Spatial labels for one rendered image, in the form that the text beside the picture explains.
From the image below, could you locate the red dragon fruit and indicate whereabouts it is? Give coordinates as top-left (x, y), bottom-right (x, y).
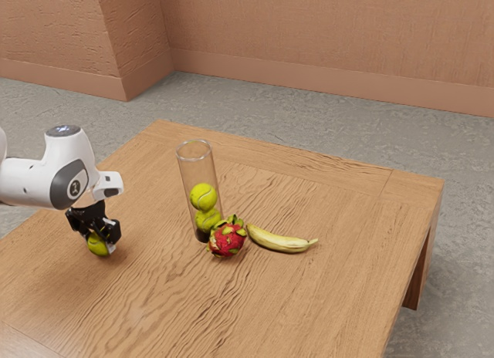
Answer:
top-left (205, 214), bottom-right (248, 258)

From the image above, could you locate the yellow banana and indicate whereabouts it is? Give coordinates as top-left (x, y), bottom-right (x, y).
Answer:
top-left (245, 222), bottom-right (320, 254)

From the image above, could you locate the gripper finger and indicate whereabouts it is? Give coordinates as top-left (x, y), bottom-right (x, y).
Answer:
top-left (101, 218), bottom-right (123, 255)

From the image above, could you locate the yellow-green tennis ball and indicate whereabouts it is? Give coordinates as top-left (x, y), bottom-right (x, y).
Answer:
top-left (189, 182), bottom-right (218, 212)
top-left (86, 231), bottom-right (111, 258)
top-left (195, 208), bottom-right (222, 235)

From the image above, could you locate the clear plastic tube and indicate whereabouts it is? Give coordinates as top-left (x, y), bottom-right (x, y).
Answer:
top-left (175, 139), bottom-right (225, 244)

